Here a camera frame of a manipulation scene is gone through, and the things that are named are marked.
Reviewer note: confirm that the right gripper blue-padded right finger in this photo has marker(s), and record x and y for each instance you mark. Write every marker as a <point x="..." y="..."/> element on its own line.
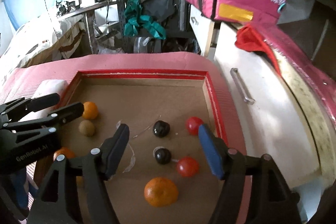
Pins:
<point x="271" y="200"/>

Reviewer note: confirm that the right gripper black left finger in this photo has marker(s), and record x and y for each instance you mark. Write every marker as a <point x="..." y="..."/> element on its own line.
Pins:
<point x="58" y="201"/>

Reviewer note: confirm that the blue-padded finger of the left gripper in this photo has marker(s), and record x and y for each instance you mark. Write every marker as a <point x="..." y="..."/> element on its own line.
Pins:
<point x="65" y="113"/>

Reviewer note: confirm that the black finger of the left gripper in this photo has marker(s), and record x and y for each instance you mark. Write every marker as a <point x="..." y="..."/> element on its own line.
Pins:
<point x="18" y="108"/>

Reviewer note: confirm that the brown kiwi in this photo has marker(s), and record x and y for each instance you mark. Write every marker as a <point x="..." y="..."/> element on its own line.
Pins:
<point x="86" y="128"/>

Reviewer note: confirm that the small orange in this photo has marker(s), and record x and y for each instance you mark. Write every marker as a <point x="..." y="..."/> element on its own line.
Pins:
<point x="80" y="181"/>
<point x="90" y="110"/>

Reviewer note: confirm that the large orange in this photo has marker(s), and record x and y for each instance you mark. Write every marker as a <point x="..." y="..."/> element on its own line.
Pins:
<point x="160" y="192"/>
<point x="68" y="153"/>

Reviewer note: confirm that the dark plum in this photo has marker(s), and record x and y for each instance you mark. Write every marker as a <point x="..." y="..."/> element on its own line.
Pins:
<point x="161" y="129"/>
<point x="162" y="156"/>

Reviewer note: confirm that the red tomato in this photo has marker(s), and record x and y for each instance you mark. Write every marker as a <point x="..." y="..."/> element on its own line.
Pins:
<point x="187" y="167"/>
<point x="192" y="125"/>

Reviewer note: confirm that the pink tissue pack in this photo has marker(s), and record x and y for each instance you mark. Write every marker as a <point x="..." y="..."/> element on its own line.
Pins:
<point x="45" y="88"/>

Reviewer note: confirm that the red foam mat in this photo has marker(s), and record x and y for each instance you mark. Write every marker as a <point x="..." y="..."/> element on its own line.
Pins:
<point x="185" y="66"/>

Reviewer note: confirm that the red cardboard box tray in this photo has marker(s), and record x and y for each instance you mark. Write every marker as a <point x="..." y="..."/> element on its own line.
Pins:
<point x="139" y="103"/>

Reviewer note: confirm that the patterned white quilt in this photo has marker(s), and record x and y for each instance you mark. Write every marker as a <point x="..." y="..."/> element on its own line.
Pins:
<point x="41" y="40"/>

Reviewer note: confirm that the metal sewing table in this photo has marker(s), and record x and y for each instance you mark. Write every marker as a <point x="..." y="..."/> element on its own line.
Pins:
<point x="95" y="36"/>

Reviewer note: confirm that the black metal shelf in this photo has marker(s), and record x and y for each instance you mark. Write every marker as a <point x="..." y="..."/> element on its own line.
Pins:
<point x="155" y="26"/>

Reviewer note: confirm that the white drawer cabinet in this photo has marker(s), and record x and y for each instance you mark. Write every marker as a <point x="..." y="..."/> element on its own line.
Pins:
<point x="206" y="32"/>

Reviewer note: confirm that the red cloth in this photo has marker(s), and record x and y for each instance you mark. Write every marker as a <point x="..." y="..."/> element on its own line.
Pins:
<point x="250" y="40"/>

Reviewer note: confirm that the white cabinet with handle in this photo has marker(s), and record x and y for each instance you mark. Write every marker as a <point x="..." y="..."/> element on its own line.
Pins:
<point x="279" y="115"/>

